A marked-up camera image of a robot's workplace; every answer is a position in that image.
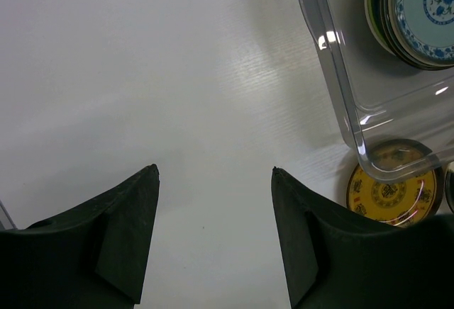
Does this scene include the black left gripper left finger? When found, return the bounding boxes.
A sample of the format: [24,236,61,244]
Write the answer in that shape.
[1,164,160,308]

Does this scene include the clear plastic bin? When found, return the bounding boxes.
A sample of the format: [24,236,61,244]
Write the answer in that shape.
[299,0,453,181]

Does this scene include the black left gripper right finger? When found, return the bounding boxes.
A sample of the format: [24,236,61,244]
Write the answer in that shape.
[271,168,453,308]

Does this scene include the cream plate black brush mark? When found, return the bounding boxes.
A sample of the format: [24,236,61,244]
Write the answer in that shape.
[445,162,454,213]

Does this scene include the yellow patterned plate dark rim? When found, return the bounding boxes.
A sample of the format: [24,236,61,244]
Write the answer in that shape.
[379,0,454,72]

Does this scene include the blue white floral plate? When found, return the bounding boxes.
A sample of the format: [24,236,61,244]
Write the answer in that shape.
[384,0,454,66]

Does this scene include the cream plate red black characters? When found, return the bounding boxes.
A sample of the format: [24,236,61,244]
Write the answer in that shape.
[365,0,397,56]

